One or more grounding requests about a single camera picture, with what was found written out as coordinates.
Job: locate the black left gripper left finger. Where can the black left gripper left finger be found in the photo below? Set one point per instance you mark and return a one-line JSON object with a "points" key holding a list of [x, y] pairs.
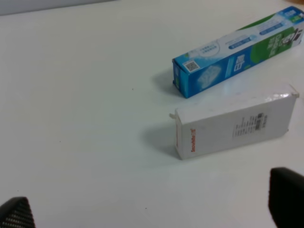
{"points": [[16, 213]]}

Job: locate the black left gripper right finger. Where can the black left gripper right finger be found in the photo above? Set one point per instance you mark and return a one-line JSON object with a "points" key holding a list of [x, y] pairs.
{"points": [[286, 198]]}

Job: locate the white cardboard box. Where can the white cardboard box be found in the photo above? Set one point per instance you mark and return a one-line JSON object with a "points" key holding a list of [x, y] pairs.
{"points": [[236, 120]]}

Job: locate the blue green toothpaste box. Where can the blue green toothpaste box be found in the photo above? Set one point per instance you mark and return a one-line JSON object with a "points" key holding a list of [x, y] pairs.
{"points": [[225, 57]]}

